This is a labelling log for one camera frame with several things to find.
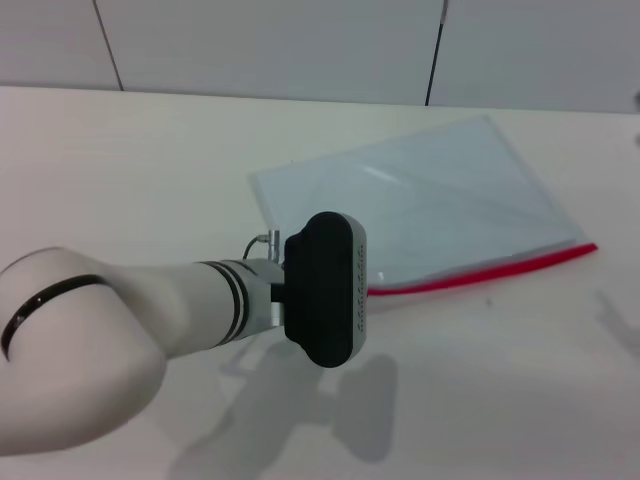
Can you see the clear document bag red zip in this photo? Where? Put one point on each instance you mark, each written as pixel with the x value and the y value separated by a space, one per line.
pixel 440 200

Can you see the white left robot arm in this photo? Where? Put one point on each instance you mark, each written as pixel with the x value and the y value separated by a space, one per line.
pixel 125 310

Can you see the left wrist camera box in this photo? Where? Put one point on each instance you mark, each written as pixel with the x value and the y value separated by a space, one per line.
pixel 325 290

